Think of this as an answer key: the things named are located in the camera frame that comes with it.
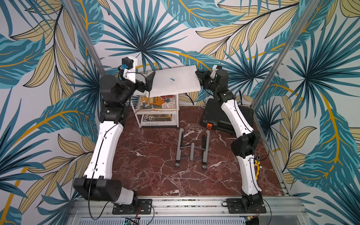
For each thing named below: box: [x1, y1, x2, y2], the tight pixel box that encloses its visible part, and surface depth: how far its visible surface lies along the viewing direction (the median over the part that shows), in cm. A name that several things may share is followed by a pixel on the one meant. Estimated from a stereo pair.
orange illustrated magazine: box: [140, 95, 176, 110], surface depth 94 cm
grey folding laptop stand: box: [174, 127, 210, 170], surface depth 90 cm
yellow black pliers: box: [254, 159, 261, 181], surface depth 89 cm
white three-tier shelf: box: [130, 93, 180, 128], surface depth 97 cm
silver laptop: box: [145, 65, 202, 98], surface depth 81 cm
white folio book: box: [141, 114, 178, 127], surface depth 106 cm
